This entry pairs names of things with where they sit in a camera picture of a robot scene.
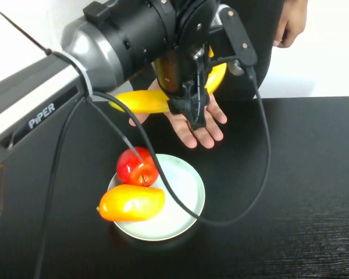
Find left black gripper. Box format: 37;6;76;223
154;0;222;131

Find yellow banana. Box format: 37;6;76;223
108;45;227;115

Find person's right hand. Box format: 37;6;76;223
129;78;228;149

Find person's left hand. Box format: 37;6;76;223
272;0;308;49

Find black trousers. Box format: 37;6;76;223
220;0;286;101

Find grey round plate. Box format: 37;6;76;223
106;153;206;242

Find red apple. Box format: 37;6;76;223
116;146;160;188

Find orange yellow mango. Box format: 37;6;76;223
96;184;166;223

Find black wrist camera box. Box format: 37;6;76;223
211;4;258;77

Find thick black looping cable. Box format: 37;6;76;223
92;66;272;227

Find black cable hanging down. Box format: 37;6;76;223
33;97;87;279

